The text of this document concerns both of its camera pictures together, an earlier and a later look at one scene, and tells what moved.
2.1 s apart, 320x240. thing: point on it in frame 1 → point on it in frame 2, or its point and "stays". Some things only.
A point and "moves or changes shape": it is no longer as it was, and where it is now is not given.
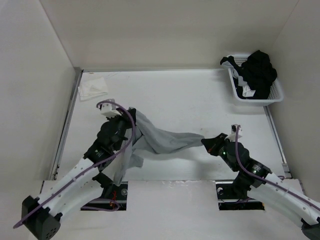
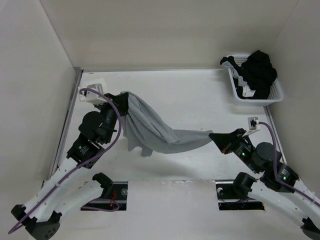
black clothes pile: [257, 72] stays
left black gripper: [126, 116] → [121, 101]
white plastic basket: [275, 93] stays
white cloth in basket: [247, 90] stays
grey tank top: [143, 136] moves or changes shape
